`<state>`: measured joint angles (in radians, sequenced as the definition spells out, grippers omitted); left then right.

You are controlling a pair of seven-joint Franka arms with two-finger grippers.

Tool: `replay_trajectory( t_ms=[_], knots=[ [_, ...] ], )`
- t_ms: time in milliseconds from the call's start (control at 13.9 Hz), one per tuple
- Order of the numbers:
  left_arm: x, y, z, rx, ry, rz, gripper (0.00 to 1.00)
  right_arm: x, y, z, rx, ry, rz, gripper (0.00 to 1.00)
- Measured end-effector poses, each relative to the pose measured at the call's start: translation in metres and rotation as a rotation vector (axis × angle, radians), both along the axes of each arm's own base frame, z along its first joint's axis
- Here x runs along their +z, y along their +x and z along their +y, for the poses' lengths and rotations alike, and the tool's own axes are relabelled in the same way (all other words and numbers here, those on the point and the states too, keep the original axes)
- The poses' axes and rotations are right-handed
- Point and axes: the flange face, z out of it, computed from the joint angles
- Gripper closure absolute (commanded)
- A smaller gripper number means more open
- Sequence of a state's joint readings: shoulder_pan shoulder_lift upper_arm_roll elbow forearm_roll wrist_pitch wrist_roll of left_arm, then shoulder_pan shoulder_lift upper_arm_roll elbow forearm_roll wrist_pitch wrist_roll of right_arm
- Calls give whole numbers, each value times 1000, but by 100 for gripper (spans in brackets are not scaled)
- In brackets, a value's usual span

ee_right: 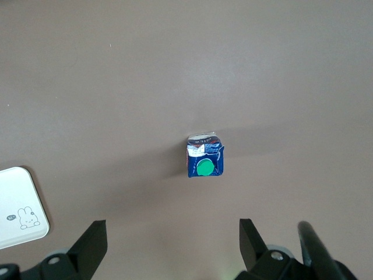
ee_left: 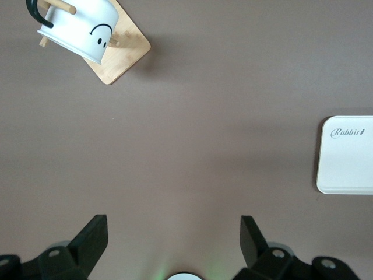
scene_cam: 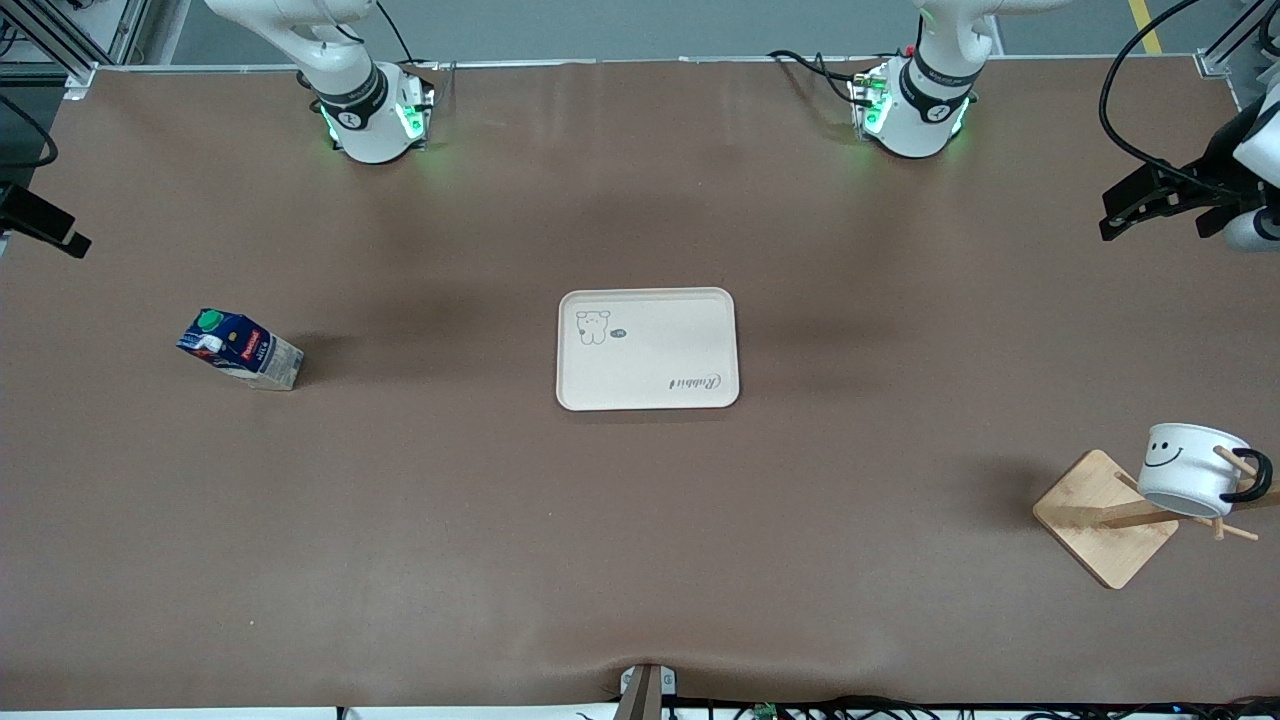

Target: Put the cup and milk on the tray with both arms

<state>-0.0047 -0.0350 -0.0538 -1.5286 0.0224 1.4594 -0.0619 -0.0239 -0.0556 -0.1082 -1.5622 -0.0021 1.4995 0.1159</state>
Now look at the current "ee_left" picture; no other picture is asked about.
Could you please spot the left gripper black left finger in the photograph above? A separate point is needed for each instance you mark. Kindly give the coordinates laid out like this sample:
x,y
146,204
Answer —
x,y
90,242

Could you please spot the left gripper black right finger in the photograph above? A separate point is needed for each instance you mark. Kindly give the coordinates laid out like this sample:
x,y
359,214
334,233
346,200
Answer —
x,y
253,245

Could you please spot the white smiley face mug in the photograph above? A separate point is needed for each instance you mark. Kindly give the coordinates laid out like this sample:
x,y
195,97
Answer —
x,y
78,32

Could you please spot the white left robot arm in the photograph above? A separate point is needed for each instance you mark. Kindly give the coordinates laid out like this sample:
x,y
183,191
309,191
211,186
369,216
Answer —
x,y
183,277

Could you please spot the cream rectangular tray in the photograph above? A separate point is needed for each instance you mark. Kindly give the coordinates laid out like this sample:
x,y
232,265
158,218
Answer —
x,y
346,163

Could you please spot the wooden mug stand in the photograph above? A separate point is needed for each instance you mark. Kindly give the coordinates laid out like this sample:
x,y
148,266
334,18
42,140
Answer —
x,y
125,55

